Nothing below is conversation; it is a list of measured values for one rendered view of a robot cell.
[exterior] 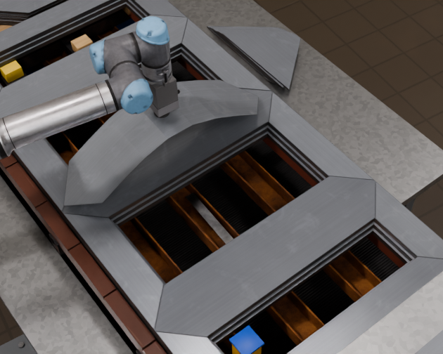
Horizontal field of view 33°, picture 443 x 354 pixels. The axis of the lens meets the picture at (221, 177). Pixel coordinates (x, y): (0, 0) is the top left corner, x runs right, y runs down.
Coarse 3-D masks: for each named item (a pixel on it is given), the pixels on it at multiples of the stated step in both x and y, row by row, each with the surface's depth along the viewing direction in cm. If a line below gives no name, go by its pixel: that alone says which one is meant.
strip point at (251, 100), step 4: (220, 80) 222; (224, 84) 221; (228, 84) 222; (232, 88) 220; (236, 88) 222; (240, 88) 223; (236, 92) 220; (240, 92) 221; (244, 92) 222; (248, 92) 223; (240, 96) 218; (244, 96) 219; (248, 96) 221; (252, 96) 222; (256, 96) 223; (244, 100) 217; (248, 100) 218; (252, 100) 220; (256, 100) 221; (248, 104) 216; (252, 104) 217; (256, 104) 219; (252, 108) 215; (256, 108) 216; (256, 112) 214
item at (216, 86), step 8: (200, 80) 216; (208, 80) 218; (216, 80) 220; (216, 88) 216; (224, 88) 218; (224, 96) 214; (232, 96) 216; (232, 104) 212; (240, 104) 214; (240, 112) 210; (248, 112) 212
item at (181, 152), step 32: (128, 0) 259; (64, 32) 251; (0, 64) 243; (192, 64) 240; (192, 128) 219; (224, 128) 219; (256, 128) 218; (160, 160) 212; (192, 160) 211; (224, 160) 216; (128, 192) 205; (160, 192) 207; (96, 256) 192; (320, 256) 191; (416, 256) 190; (288, 288) 189; (288, 352) 178
